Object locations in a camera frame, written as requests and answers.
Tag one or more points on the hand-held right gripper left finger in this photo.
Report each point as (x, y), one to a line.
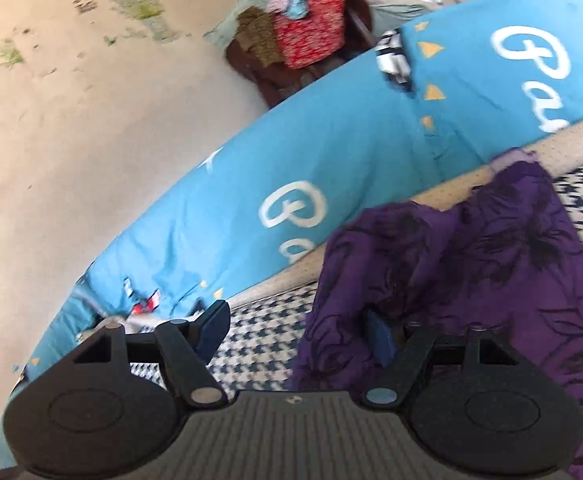
(214, 327)

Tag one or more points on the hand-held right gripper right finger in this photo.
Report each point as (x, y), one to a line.
(379, 340)

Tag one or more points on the purple floral garment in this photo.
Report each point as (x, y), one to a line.
(471, 260)

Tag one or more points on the blue printed quilt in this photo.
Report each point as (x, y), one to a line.
(346, 150)

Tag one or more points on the dark wooden chair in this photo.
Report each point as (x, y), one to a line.
(271, 85)

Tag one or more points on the brown patterned garment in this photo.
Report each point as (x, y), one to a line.
(256, 35)

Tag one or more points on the light blue pillow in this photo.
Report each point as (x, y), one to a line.
(231, 15)

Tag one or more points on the pale green cloth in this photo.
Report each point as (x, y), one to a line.
(396, 15)

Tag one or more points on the lavender wall sticker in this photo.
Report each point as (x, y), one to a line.
(141, 5)

